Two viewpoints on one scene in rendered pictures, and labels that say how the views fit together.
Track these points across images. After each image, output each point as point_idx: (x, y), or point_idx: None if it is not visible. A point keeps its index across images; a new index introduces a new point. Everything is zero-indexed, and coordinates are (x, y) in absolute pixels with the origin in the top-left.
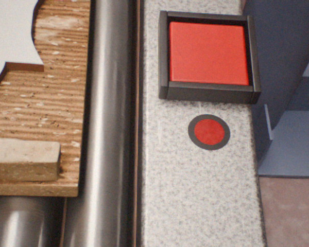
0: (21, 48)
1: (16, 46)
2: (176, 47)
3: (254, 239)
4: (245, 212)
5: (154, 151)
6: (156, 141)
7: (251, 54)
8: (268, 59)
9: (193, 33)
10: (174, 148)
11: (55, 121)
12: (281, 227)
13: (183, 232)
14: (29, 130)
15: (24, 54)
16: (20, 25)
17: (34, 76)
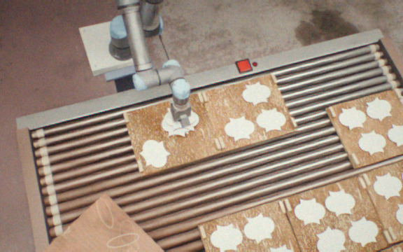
0: (257, 84)
1: (257, 85)
2: (245, 69)
3: (266, 57)
4: (264, 58)
5: (260, 69)
6: (259, 69)
7: (242, 60)
8: None
9: (241, 68)
10: (259, 67)
11: (264, 78)
12: None
13: (269, 64)
14: (267, 80)
15: (258, 83)
16: (254, 85)
17: (259, 82)
